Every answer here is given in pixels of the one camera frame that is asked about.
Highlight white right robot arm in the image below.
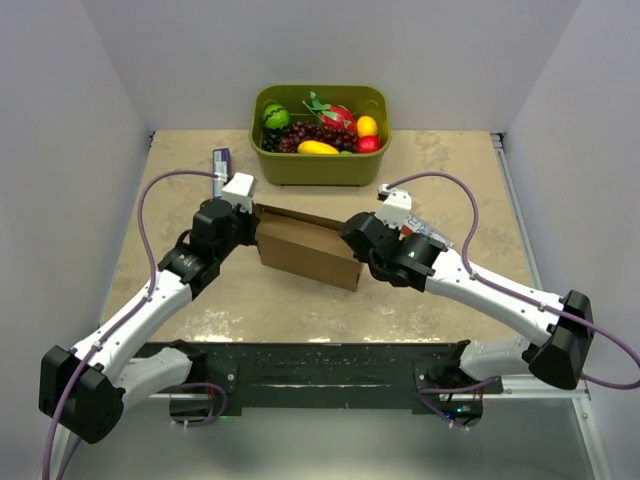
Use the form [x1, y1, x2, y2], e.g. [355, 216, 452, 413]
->
[340, 212, 594, 393]

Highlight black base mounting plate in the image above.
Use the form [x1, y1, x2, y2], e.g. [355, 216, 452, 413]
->
[132, 339, 504, 419]

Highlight red white snack packet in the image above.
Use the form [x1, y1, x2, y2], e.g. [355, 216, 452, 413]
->
[401, 212, 454, 248]

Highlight olive green plastic bin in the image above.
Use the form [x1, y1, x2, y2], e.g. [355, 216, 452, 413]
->
[250, 84, 391, 186]

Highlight yellow toy lemon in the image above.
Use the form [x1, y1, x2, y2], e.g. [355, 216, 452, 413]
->
[356, 115, 378, 138]

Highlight purple toothpaste box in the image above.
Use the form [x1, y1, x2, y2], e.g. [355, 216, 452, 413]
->
[212, 148, 233, 199]

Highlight yellow toy mango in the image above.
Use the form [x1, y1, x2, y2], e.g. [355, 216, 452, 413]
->
[297, 140, 339, 155]

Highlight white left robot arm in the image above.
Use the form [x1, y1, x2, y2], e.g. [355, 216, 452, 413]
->
[38, 195, 259, 444]

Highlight brown cardboard box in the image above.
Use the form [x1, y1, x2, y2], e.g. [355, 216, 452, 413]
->
[254, 204, 363, 292]

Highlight purple toy grape bunch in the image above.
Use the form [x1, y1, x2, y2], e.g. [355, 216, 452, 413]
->
[277, 122, 358, 153]

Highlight green toy watermelon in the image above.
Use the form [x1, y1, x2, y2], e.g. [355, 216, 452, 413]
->
[262, 104, 290, 130]

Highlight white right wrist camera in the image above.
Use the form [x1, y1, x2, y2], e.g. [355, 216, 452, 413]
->
[374, 184, 412, 230]

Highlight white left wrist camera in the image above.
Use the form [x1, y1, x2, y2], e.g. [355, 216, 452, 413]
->
[221, 172, 257, 214]

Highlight red toy apple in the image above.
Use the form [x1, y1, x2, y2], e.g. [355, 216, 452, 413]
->
[356, 135, 381, 154]

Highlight dark blue toy grapes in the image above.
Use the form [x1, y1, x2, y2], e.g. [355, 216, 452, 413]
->
[261, 131, 284, 152]

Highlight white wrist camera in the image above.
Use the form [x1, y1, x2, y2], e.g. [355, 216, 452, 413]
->
[221, 172, 257, 214]
[374, 184, 412, 230]

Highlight pink toy dragon fruit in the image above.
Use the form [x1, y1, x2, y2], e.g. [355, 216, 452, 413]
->
[302, 92, 357, 134]

